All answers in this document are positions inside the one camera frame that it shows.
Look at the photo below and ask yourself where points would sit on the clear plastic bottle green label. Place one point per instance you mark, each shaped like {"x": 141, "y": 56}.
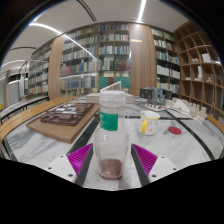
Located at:
{"x": 111, "y": 143}

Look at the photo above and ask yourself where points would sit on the flat round red coaster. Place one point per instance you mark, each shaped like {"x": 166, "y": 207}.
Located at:
{"x": 174, "y": 130}

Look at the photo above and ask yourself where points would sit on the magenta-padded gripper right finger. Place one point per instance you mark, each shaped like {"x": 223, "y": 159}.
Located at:
{"x": 145, "y": 160}

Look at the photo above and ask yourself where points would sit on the wooden cubby shelf unit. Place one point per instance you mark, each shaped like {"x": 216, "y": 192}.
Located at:
{"x": 196, "y": 70}

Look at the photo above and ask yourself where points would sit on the book-filled wall shelf unit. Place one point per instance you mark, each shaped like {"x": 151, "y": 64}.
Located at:
{"x": 106, "y": 56}

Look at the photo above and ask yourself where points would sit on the brown model on wooden board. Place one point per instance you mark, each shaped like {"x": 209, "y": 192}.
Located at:
{"x": 63, "y": 128}

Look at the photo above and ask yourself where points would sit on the dark grey architectural model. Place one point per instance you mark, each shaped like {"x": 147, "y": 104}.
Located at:
{"x": 155, "y": 96}

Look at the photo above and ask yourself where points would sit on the straight ceiling light strip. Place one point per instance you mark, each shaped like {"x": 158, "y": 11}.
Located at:
{"x": 142, "y": 10}

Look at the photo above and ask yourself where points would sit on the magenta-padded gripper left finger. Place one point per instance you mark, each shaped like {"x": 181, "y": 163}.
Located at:
{"x": 80, "y": 160}

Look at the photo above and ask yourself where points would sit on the curved ceiling light strip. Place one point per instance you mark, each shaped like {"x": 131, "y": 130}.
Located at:
{"x": 46, "y": 26}

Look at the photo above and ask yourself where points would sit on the beige architectural model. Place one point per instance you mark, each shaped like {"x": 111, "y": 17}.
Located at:
{"x": 93, "y": 98}

